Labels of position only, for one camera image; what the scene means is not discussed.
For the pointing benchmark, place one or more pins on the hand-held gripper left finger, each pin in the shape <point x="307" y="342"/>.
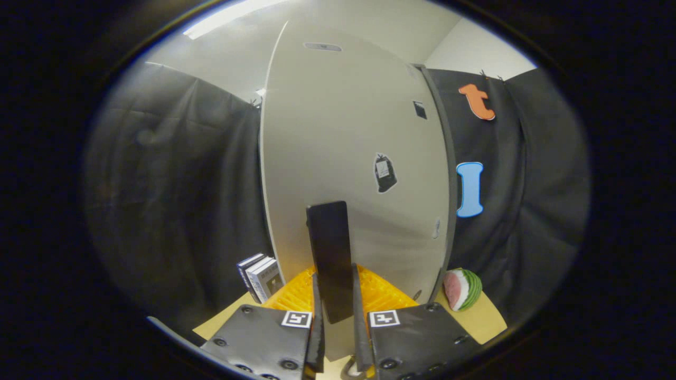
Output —
<point x="318" y="327"/>

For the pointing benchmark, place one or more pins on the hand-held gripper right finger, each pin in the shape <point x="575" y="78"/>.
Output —
<point x="360" y="327"/>

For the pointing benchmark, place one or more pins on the grey shoe cabinet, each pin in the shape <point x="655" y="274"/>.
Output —
<point x="449" y="158"/>

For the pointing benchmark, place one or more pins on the white shoe cabinet door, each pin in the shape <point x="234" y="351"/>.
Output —
<point x="327" y="132"/>

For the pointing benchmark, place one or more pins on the toy watermelon slice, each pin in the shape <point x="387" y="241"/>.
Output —
<point x="462" y="289"/>

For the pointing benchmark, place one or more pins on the black backdrop cloth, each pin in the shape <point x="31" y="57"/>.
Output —
<point x="158" y="184"/>

